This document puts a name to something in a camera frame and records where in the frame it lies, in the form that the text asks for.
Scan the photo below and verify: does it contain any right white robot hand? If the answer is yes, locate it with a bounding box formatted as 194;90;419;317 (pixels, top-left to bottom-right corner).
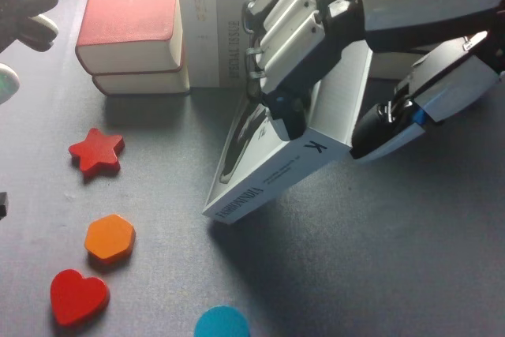
0;0;60;106

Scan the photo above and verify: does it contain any white Fashion India book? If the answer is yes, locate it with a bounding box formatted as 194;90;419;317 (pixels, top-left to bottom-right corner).
201;39;374;228

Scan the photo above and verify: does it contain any red hardcover book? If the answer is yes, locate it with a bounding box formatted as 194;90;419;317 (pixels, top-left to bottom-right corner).
74;0;185;76
92;43;192;96

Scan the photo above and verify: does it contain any red star block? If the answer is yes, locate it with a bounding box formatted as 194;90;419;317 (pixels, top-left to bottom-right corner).
68;127;125;180

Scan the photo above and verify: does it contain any white book with gold lettering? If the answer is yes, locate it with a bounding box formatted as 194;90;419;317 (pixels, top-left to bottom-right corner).
174;0;219;88

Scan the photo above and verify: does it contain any orange hexagon block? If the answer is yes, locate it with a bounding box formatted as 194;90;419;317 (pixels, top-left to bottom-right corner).
84;213;137;265

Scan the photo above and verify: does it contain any red heart block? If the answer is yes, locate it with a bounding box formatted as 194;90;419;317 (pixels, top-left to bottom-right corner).
50;268;110;328

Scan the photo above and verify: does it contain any blue round block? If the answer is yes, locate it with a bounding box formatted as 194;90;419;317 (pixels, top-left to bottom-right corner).
193;305;251;337

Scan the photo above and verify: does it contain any grey table cloth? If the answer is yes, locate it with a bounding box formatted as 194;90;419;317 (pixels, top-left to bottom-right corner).
0;0;505;337

